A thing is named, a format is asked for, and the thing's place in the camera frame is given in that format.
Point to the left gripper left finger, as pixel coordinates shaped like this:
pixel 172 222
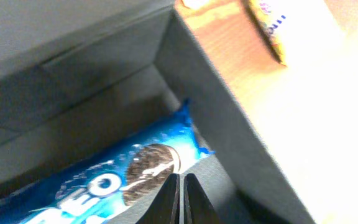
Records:
pixel 165 208

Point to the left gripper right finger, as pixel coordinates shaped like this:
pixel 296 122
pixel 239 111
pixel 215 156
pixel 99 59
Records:
pixel 197 207

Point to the blue Oreo cookie pack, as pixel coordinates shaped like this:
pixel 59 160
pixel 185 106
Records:
pixel 98 189

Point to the dark green box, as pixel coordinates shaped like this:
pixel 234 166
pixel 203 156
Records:
pixel 79 76

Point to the yellow snack packet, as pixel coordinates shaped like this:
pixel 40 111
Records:
pixel 270 17

